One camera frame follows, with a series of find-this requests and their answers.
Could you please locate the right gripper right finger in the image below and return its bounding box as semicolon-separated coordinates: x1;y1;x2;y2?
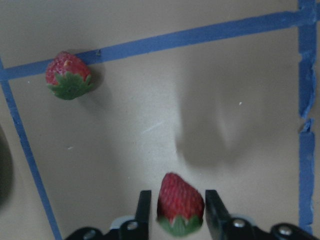
205;189;255;240

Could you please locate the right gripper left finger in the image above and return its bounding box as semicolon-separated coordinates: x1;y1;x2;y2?
119;190;152;240

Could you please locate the paired red strawberry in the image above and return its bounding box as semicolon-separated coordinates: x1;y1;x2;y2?
45;51;94;100
156;172;205;237

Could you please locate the light green plate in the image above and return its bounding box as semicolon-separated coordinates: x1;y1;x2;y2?
0;127;14;209

